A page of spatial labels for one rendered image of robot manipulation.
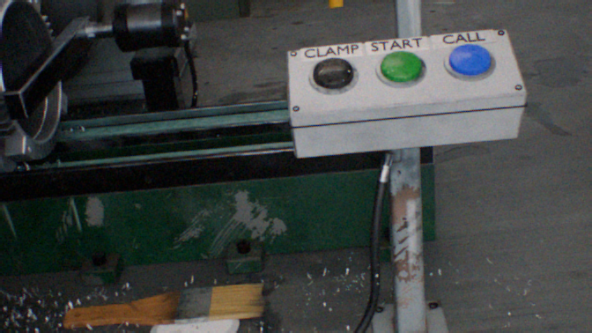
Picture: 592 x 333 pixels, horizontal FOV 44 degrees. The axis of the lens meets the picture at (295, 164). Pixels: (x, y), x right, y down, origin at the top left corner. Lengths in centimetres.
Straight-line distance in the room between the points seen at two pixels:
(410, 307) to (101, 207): 35
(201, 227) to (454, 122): 36
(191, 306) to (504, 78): 39
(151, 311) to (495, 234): 38
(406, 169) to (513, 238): 26
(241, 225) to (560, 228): 35
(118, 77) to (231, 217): 56
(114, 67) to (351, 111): 81
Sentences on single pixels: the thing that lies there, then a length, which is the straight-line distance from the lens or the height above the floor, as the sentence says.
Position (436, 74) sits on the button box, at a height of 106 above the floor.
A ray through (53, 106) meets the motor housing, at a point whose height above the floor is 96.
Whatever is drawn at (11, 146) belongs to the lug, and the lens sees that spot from 80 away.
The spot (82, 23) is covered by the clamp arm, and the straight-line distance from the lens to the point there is 94.
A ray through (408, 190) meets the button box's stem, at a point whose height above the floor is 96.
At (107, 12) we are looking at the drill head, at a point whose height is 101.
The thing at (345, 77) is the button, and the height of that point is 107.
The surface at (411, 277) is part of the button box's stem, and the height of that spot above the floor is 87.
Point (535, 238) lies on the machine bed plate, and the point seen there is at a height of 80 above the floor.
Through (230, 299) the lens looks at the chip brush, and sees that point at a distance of 75.
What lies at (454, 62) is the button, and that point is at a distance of 54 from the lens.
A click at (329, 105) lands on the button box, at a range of 52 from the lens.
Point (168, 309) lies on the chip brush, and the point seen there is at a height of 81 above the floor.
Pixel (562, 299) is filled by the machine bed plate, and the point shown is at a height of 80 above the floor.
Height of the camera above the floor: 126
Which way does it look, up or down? 27 degrees down
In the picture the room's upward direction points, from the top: 7 degrees counter-clockwise
